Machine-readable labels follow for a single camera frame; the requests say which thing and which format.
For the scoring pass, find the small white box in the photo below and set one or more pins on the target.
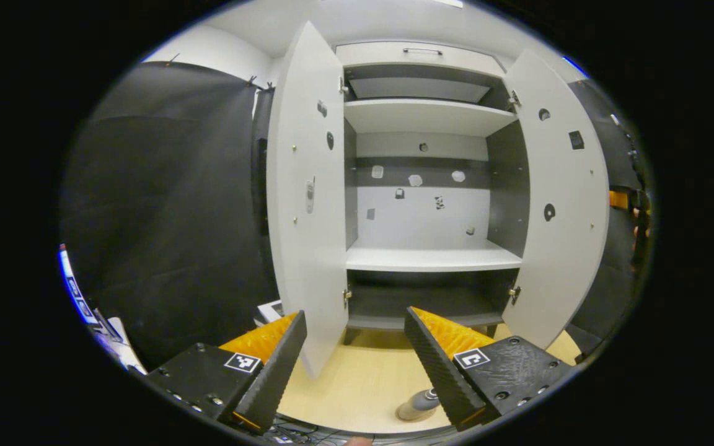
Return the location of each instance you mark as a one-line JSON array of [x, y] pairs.
[[270, 311]]

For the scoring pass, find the white and grey cabinet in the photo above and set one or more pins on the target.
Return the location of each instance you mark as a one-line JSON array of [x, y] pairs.
[[506, 186]]

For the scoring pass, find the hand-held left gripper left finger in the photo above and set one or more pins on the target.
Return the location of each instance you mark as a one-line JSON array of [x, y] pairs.
[[279, 371]]

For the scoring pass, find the white box with blue labels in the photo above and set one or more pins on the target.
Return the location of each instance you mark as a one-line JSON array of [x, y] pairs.
[[118, 347]]

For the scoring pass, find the round cork coaster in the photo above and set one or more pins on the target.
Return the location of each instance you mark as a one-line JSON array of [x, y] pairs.
[[403, 415]]

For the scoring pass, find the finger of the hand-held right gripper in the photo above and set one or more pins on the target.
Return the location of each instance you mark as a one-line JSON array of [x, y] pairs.
[[618, 199]]

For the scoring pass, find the white cabinet shelf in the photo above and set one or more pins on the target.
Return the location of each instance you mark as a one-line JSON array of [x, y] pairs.
[[425, 114], [425, 257]]

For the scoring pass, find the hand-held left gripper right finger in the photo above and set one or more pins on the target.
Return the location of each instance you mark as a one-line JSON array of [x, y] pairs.
[[434, 365]]

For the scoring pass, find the black backdrop cloth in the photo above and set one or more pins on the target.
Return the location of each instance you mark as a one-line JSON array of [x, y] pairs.
[[165, 217], [614, 291]]

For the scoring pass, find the white cabinet drawer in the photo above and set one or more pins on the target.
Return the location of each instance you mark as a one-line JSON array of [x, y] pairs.
[[382, 56]]

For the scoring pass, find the silver bottle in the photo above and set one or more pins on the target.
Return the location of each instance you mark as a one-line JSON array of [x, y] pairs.
[[422, 401]]

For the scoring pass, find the white cabinet door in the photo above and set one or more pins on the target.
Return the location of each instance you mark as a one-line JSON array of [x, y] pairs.
[[561, 260], [301, 248]]

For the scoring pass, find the large ceiling light panel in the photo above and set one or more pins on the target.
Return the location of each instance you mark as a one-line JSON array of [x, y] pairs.
[[451, 2]]

